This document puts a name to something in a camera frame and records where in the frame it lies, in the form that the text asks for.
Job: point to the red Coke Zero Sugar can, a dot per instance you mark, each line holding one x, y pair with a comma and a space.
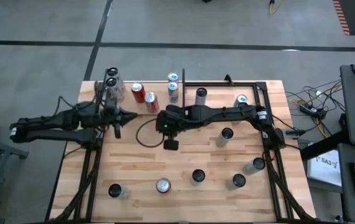
163, 185

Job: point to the wooden shelf board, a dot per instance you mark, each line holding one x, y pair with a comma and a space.
163, 93

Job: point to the blue silver Red Bull can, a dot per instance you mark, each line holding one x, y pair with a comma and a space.
242, 99
173, 93
173, 77

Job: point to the red Coca-Cola can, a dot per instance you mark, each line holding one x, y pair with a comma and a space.
139, 95
152, 104

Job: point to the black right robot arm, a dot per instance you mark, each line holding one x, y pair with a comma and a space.
220, 112

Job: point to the black desk leg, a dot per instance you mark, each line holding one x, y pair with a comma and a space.
323, 144

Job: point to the black power strip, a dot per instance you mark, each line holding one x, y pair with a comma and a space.
307, 109

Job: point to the black shelf side post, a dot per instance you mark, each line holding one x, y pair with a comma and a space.
183, 90

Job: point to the black clamp bracket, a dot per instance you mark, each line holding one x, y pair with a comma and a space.
227, 79

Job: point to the white SA3 paper sign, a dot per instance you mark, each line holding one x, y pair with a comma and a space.
326, 169

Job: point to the grey metal side table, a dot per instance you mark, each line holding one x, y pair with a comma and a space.
9, 152

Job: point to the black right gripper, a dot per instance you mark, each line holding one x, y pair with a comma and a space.
168, 119

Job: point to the silver Celsius energy drink can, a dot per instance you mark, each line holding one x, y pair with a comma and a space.
198, 175
201, 98

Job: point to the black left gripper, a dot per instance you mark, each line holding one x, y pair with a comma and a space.
112, 118

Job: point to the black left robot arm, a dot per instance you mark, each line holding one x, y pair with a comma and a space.
56, 119

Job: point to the grey metal bracket plate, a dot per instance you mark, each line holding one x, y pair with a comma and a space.
266, 134

